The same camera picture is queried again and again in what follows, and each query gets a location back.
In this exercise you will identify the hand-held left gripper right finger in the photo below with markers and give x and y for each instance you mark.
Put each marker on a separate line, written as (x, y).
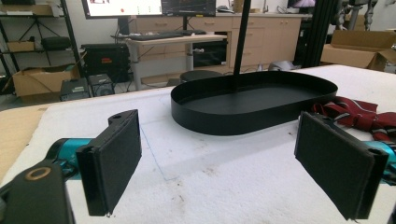
(336, 165)

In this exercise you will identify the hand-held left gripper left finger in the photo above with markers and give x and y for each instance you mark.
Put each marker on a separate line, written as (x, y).
(109, 161)

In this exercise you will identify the dark red striped cloth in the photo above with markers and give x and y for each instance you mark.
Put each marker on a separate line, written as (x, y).
(355, 113)

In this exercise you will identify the black computer box with fan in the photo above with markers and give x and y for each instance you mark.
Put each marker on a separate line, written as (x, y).
(101, 84)

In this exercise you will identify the dark grey power unit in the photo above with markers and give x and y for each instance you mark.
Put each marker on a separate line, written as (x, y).
(74, 89)

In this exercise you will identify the black case with red label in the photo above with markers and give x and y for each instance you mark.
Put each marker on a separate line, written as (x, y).
(106, 60)

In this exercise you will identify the large open cardboard box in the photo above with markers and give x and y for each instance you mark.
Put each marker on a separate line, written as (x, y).
(40, 82)

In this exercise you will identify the black oval tray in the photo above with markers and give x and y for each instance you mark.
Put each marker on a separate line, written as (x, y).
(249, 104)

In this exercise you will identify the white fleecy table cover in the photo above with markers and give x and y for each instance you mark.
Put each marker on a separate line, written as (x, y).
(218, 174)

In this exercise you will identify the grey rounded device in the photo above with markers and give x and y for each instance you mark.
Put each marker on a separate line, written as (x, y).
(281, 66)

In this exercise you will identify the open cardboard box with flaps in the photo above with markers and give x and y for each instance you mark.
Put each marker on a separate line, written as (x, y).
(358, 49)

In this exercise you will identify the black padded bag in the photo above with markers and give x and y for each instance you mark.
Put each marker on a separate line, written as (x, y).
(56, 43)

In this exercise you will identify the black metal shelf rack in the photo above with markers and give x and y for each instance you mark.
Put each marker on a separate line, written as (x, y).
(69, 34)

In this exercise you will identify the light wooden desk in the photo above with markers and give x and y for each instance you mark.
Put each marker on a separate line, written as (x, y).
(177, 39)

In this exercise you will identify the beige cabinet row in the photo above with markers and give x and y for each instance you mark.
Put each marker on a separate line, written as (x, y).
(271, 37)

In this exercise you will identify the small cardboard box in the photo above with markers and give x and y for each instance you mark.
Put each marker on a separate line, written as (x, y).
(20, 46)

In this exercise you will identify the grey metal stand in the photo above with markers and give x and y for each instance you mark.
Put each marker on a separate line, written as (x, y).
(355, 14)

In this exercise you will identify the small black keyboard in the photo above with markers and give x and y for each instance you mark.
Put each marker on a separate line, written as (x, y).
(193, 32)

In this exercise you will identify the monitor with white screen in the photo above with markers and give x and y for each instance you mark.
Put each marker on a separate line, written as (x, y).
(124, 6)

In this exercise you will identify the thin black stand pole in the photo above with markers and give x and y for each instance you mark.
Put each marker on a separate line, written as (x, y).
(241, 37)

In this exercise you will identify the monitor with purple screen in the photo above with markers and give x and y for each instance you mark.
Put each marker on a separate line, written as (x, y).
(301, 3)

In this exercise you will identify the monitor with dark screen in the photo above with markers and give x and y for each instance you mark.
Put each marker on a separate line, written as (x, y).
(188, 6)

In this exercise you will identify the black metal frame post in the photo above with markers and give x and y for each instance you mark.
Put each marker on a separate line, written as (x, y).
(319, 34)

